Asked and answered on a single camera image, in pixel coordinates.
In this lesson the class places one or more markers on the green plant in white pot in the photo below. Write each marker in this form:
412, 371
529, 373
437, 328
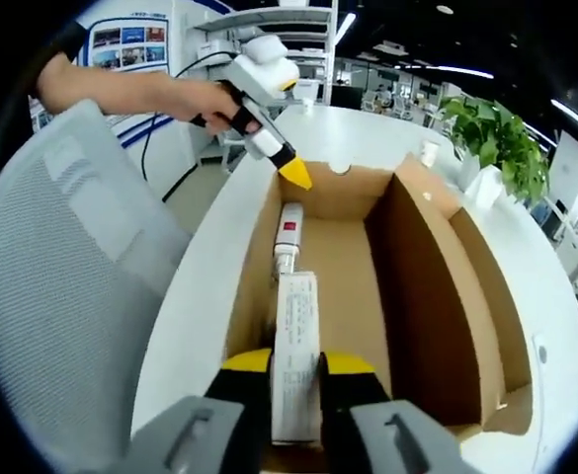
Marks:
496, 133

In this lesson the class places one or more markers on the wall poster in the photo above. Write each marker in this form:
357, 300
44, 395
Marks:
125, 42

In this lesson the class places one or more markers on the small white paper cup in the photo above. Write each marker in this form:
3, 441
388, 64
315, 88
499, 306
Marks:
429, 152
307, 106

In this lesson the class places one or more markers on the small white carton box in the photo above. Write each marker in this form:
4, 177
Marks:
296, 336

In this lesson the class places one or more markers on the white metal shelving unit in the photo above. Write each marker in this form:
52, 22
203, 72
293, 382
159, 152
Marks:
288, 20

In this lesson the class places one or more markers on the person's left hand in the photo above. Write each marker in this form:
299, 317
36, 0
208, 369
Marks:
219, 106

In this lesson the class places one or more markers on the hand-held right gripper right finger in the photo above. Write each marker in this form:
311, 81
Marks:
357, 390

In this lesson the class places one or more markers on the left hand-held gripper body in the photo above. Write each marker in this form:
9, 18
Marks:
266, 69

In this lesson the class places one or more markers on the white spray bottle red label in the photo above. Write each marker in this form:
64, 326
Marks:
288, 232

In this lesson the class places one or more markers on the grey mesh office chair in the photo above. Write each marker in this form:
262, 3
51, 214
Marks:
61, 276

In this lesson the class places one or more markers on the brown cardboard shoe box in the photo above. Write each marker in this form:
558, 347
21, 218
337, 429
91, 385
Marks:
417, 296

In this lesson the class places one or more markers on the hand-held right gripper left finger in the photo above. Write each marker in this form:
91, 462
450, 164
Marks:
234, 390

